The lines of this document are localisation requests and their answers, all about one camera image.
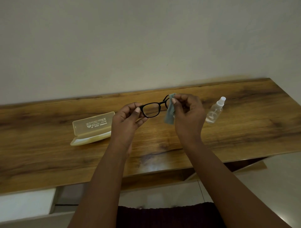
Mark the person's left hand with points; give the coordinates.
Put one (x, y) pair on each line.
(122, 129)

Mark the person's right forearm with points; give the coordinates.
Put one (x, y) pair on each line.
(230, 188)

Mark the dark maroon garment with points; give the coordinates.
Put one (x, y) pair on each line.
(169, 217)

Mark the white cabinet drawer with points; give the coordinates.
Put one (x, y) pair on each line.
(25, 204)

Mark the clear spray bottle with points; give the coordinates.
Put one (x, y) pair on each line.
(214, 114)

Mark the person's left forearm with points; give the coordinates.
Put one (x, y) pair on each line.
(101, 190)

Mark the yellow translucent glasses case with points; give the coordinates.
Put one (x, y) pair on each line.
(92, 126)

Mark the person's right hand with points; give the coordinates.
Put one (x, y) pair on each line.
(190, 122)

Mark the black framed eyeglasses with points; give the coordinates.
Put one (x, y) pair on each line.
(151, 110)

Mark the blue cleaning cloth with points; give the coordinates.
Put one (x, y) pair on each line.
(168, 117)

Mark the wooden under-table shelf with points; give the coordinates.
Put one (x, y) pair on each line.
(152, 178)

